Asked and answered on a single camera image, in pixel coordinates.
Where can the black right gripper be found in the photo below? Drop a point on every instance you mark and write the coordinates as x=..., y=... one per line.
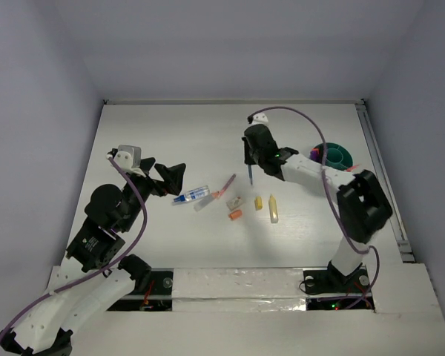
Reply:
x=249, y=158

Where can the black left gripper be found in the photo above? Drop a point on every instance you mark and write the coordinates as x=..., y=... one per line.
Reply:
x=150, y=176

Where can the blue thin pen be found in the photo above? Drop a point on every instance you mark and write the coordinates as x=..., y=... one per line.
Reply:
x=250, y=175

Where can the clear spray bottle blue cap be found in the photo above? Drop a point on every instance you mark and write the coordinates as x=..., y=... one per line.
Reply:
x=192, y=195

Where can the purple capped black highlighter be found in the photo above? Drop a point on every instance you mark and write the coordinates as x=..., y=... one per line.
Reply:
x=314, y=154

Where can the clear orange highlighter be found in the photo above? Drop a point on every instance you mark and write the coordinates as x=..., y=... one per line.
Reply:
x=204, y=202

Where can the white eraser box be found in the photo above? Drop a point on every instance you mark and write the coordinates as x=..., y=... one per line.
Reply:
x=235, y=203

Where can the orange highlighter cap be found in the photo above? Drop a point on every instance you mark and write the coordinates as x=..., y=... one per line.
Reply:
x=236, y=214

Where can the pink orange thin pen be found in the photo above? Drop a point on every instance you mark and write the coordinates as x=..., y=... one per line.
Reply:
x=353, y=168

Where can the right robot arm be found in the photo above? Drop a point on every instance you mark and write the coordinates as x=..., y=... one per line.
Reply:
x=357, y=200

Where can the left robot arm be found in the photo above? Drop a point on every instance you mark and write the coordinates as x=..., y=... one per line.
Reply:
x=116, y=219

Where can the yellow highlighter cap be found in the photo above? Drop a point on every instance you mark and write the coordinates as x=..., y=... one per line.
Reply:
x=258, y=203

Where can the clear uncapped yellow highlighter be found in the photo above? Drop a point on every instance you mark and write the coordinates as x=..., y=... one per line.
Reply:
x=272, y=204

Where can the teal round pen holder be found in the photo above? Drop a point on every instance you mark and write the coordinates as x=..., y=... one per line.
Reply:
x=337, y=156

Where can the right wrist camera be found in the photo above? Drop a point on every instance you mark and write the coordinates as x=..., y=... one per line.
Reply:
x=258, y=119

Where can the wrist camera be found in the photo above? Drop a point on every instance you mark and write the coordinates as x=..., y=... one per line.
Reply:
x=128, y=158
x=258, y=119

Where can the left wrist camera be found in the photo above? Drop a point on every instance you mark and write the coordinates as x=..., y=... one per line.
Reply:
x=128, y=158

